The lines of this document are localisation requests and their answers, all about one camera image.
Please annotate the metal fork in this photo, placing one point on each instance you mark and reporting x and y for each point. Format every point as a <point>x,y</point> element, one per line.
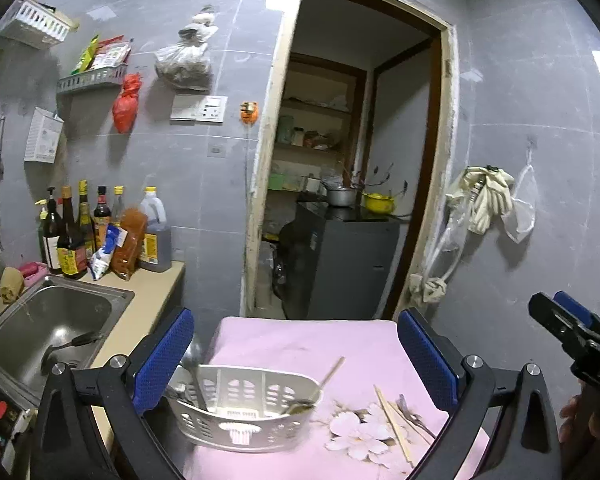
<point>410,422</point>
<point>406,408</point>

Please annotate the grey wall shelf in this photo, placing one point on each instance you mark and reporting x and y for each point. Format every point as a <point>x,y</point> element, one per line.
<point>90,79</point>

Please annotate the red seasoning packet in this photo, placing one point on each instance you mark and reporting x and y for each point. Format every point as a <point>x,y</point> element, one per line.
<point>112,55</point>

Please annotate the worn door frame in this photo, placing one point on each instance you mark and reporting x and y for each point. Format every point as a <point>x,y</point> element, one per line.
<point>262,185</point>

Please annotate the yellow bowl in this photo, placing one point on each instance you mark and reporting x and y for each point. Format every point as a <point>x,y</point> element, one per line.
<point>378,203</point>

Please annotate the grey cabinet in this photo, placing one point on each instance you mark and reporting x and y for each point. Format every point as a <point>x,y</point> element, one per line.
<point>350,265</point>

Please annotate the blue white packet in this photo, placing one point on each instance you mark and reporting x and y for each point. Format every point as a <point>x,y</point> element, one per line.
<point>105,257</point>

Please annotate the green jar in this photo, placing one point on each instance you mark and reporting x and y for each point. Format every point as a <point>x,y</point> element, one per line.
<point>285,131</point>

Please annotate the white jar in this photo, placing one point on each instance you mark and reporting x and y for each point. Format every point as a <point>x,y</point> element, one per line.
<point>298,136</point>

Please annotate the white plastic utensil holder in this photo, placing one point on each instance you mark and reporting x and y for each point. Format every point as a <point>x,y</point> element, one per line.
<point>205,425</point>

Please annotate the pink soap dish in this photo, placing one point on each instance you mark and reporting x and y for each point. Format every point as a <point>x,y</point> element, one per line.
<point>32,270</point>

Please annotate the dark sauce bottle orange cap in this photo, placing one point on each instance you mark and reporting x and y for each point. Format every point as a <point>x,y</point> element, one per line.
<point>72,255</point>

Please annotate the green box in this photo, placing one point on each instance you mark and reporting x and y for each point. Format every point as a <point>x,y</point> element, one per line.
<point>280,181</point>

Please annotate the yellow sponge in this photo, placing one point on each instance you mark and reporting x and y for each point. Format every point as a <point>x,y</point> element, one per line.
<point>11,284</point>

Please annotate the person's right hand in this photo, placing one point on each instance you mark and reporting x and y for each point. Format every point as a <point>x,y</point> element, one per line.
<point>577,417</point>

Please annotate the metal spoon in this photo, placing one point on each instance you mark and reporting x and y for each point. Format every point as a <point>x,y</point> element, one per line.
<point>300,406</point>

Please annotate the white wall basket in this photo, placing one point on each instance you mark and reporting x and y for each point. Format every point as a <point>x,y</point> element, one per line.
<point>35,22</point>

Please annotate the wooden shelf unit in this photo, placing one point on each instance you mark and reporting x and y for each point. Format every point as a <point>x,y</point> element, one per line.
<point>320,110</point>

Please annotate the white hanging paper box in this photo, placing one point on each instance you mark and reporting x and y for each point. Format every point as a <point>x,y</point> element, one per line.
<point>43,136</point>

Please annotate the dark bottle with yellow pump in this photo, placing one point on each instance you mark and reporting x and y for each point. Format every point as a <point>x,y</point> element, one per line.
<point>50,240</point>

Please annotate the metal cooking pot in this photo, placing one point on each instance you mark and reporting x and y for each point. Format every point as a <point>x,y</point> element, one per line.
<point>341,197</point>

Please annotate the tall bottle with yellow cap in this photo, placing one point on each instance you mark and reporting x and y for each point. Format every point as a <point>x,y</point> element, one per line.
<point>85,215</point>

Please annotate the clear bag of dried goods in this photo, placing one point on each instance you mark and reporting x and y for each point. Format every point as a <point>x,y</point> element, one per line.
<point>185,65</point>

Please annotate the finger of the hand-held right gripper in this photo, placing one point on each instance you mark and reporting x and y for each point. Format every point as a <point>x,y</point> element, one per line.
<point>575,306</point>
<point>550,312</point>

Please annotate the cream rubber gloves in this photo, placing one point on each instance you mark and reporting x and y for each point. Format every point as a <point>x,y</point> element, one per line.
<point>487,200</point>

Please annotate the pink floral cloth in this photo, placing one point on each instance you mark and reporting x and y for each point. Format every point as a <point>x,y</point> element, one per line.
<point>330,345</point>

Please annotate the white wall switch panel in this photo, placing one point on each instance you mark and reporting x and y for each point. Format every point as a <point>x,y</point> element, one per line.
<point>200,108</point>

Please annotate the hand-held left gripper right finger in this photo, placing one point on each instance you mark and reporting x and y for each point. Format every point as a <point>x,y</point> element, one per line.
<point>427,360</point>

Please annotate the beige kitchen counter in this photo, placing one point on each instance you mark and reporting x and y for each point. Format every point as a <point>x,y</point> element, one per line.
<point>150,290</point>

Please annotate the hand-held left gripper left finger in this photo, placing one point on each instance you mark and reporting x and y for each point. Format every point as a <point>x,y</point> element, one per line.
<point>165,355</point>

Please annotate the sauce bottle with dark cap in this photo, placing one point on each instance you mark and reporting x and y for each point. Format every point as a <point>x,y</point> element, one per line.
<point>101,217</point>

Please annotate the clear bottle with yellow cap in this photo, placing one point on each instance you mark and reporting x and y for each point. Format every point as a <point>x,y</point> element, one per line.
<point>118,205</point>

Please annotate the red plastic bag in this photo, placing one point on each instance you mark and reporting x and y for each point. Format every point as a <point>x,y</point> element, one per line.
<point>126,105</point>

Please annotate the large dark vinegar jug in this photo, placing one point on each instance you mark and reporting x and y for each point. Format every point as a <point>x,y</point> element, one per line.
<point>157,245</point>

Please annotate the green yellow seasoning packet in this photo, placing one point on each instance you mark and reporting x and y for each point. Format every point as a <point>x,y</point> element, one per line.
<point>84,57</point>

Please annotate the small white plastic bag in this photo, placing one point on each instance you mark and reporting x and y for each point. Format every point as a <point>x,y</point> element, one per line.
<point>200,27</point>

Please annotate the orange seasoning bag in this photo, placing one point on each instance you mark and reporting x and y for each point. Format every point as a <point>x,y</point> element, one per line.
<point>130,245</point>

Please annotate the knotted cream rag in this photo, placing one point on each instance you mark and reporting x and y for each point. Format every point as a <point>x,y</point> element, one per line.
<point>430,290</point>

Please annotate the stainless steel sink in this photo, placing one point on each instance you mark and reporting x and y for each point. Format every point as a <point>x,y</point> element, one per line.
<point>55,320</point>

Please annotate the clear plastic bag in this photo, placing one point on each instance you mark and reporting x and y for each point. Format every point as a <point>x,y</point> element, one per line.
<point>455,230</point>

